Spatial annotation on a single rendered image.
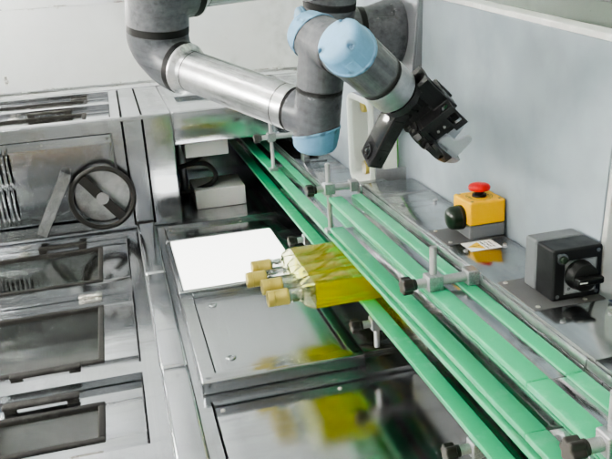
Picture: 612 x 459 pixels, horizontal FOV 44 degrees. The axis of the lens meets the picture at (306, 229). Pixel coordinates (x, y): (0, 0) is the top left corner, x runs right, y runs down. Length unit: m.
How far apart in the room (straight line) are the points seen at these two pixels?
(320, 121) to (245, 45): 4.14
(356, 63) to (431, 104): 0.18
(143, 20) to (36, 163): 1.22
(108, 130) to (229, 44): 2.88
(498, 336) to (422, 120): 0.36
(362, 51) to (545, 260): 0.40
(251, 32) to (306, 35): 4.16
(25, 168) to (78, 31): 2.75
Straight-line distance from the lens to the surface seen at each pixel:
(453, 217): 1.39
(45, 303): 2.15
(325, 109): 1.20
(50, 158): 2.56
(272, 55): 5.37
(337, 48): 1.08
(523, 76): 1.33
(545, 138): 1.28
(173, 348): 1.70
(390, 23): 1.72
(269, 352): 1.63
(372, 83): 1.11
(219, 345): 1.68
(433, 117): 1.21
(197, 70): 1.38
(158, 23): 1.42
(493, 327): 1.13
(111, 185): 2.55
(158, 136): 2.53
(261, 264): 1.71
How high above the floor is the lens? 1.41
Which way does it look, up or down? 13 degrees down
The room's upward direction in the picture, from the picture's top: 98 degrees counter-clockwise
